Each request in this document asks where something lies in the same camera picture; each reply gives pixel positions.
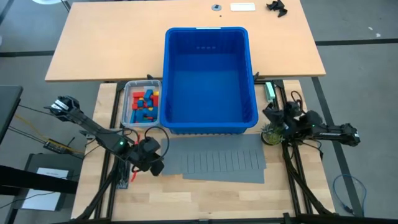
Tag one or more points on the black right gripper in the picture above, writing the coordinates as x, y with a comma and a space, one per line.
293, 124

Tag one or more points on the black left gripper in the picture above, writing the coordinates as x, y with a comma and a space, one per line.
143, 160

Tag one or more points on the potted succulent plant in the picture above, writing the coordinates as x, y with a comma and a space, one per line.
273, 138

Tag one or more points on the long grey slotted divider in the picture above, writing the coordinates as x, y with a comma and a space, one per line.
211, 144

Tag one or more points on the large blue plastic bin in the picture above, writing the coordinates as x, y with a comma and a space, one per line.
208, 93

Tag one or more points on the clear plastic block container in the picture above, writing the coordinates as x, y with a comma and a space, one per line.
126, 93

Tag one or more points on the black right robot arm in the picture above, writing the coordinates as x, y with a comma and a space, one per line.
335, 133

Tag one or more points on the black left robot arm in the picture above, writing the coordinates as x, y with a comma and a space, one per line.
93, 126

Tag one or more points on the small mint green box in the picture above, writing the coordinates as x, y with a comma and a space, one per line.
269, 91

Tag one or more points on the black hex key holder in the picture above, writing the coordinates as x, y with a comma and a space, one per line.
122, 182

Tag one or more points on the blue arch block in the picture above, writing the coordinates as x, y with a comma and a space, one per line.
148, 93

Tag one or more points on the black circuit board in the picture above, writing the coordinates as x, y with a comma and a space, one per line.
54, 145

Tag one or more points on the black plastic gripper part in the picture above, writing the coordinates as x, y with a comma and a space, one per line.
278, 7

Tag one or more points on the white rectangular pad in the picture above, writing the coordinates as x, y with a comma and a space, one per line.
242, 7

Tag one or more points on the plain white paper sheet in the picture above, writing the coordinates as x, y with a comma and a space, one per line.
43, 200

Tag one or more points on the grey round desk grommet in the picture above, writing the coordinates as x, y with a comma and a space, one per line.
216, 7

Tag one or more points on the black flat case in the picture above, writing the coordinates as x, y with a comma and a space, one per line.
34, 159

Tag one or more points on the black beam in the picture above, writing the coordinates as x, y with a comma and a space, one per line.
31, 182

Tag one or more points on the black side table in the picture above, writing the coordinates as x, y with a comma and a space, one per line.
7, 109

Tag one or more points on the white round object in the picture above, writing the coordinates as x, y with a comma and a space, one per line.
46, 1

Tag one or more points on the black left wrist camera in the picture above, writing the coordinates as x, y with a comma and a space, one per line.
151, 145

